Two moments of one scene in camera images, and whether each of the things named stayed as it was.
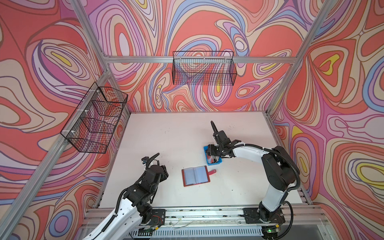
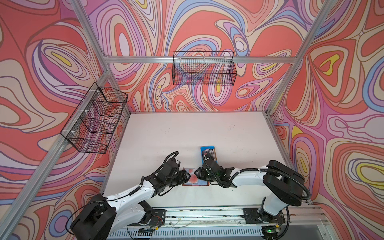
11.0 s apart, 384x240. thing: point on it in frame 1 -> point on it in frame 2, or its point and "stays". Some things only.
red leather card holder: x=196 y=175 stays
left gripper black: x=164 y=175 -> x=183 y=177
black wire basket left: x=94 y=122 stays
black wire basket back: x=204 y=68 stays
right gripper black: x=211 y=150 -> x=201 y=173
